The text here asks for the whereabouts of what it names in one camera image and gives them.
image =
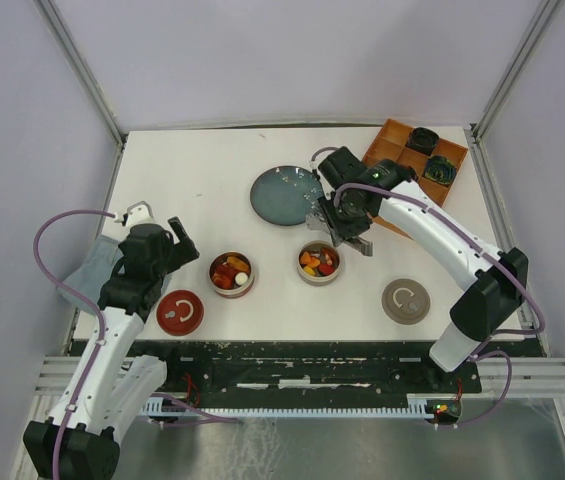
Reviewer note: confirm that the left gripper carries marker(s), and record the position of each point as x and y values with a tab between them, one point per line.
181	252

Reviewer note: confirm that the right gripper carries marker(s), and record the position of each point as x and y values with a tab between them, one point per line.
344	230

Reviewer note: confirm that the bacon piece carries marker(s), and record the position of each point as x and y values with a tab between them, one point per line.
330	260

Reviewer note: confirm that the red black sushi piece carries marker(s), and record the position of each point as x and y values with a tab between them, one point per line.
326	270

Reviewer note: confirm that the fried chicken piece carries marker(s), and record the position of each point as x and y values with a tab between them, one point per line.
237	263

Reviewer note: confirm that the blue ceramic food plate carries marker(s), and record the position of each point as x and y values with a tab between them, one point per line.
284	195

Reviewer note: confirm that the red pepper piece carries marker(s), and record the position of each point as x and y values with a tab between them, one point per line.
223	277

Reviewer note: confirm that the beige lunch box bowl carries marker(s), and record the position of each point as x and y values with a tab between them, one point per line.
318	248

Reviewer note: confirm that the red steel lunch bowl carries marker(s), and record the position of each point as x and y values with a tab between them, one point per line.
237	291

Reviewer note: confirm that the white rice ball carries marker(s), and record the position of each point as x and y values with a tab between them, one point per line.
241	278

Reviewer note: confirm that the beige lunch box lid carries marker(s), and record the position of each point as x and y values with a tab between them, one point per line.
405	301

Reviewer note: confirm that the metal tongs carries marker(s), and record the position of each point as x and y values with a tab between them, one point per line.
316	221

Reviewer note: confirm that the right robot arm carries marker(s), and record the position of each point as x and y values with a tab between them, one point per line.
493	281

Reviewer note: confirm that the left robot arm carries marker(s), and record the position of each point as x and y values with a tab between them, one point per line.
82	435

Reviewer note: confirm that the red lunch box lid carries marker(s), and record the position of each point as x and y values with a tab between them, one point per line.
180	313

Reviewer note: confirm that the green rolled napkin right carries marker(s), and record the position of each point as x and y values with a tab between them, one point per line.
439	169

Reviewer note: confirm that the dark rolled napkin top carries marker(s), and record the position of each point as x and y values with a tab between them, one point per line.
422	140

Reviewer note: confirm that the light blue cloth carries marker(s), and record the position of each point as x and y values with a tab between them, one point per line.
84	275

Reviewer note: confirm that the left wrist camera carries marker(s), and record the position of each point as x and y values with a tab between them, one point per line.
138	214

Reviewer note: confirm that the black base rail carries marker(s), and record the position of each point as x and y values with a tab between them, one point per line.
287	375

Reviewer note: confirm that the left aluminium frame post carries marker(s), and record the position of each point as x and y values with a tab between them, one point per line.
60	31

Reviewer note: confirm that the aluminium frame post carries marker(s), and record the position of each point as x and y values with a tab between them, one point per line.
532	37
60	31

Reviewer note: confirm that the right aluminium frame post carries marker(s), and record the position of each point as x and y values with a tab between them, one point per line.
532	37

